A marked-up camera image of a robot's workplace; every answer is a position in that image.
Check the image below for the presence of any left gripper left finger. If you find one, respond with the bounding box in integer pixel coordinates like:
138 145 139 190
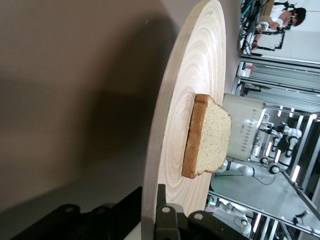
9 186 144 240

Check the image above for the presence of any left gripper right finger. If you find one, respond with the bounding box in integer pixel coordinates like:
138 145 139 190
154 183 251 240

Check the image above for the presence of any slice of bread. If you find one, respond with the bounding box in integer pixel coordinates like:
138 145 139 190
181 93 232 179

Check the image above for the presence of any round wooden plate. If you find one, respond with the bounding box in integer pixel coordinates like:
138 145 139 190
141 0 227 240

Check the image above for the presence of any cream and chrome toaster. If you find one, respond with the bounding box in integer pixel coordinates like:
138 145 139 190
223 92 266 162

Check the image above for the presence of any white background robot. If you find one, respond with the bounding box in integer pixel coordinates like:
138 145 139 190
219 199 253 236
259 121 304 176

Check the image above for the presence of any brown table cover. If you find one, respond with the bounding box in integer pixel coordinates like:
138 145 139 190
0 0 198 240

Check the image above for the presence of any black metal rig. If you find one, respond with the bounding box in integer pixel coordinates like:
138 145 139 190
238 0 287 57

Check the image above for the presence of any person in white shirt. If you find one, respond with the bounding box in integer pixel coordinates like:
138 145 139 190
259 0 307 30

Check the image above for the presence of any aluminium frame enclosure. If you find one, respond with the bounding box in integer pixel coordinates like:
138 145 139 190
234 56 320 240

